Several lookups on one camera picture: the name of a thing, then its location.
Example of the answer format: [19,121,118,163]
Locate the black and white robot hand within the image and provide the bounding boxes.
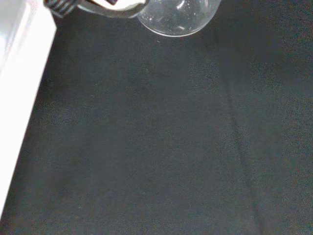
[43,0,150,19]

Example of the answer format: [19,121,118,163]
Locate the black cloth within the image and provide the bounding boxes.
[0,0,313,235]

